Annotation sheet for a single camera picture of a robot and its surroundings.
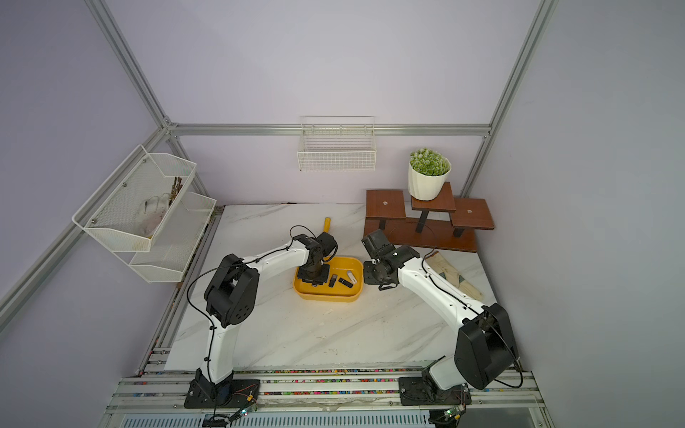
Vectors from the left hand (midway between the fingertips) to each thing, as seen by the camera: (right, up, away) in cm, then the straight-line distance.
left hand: (316, 282), depth 95 cm
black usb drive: (+6, +1, +1) cm, 6 cm away
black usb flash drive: (+11, 0, +1) cm, 11 cm away
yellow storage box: (-3, -2, -5) cm, 6 cm away
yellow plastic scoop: (+2, +20, +16) cm, 26 cm away
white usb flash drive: (+13, +2, +2) cm, 13 cm away
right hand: (+21, +3, -10) cm, 24 cm away
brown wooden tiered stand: (+51, +21, +14) cm, 57 cm away
